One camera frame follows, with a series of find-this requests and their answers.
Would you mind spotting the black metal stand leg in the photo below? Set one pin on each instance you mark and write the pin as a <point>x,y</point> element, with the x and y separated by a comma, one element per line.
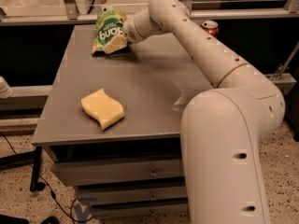
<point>32,158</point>

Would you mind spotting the yellow wavy sponge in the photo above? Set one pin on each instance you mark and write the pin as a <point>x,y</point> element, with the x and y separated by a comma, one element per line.
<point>106,110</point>

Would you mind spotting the middle grey drawer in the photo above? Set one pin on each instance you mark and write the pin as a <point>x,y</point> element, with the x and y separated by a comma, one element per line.
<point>130,195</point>

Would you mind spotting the red coca-cola can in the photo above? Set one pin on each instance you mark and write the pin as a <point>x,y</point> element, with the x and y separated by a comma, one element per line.
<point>211,27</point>

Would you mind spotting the metal rail frame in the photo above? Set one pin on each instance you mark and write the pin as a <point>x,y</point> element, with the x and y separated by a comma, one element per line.
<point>34,12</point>

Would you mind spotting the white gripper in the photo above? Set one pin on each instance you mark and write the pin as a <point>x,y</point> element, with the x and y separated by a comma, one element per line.
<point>130,32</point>

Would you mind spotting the top grey drawer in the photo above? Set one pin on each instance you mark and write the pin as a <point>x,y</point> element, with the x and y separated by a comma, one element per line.
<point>83,173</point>

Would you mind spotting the bottom grey drawer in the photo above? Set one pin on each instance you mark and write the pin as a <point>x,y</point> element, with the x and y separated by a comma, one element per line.
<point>142,209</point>

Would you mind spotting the grey drawer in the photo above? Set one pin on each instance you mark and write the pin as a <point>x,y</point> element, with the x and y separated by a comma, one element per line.
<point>142,209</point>
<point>83,173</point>
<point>130,195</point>

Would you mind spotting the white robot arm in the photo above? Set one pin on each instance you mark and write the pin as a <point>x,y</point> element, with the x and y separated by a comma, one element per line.
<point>220,129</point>

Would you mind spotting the grey drawer cabinet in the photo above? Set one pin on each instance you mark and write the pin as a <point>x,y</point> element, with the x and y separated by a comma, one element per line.
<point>153,80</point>

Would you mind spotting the green rice chip bag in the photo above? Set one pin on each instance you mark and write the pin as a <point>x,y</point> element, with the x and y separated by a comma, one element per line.
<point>108,24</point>

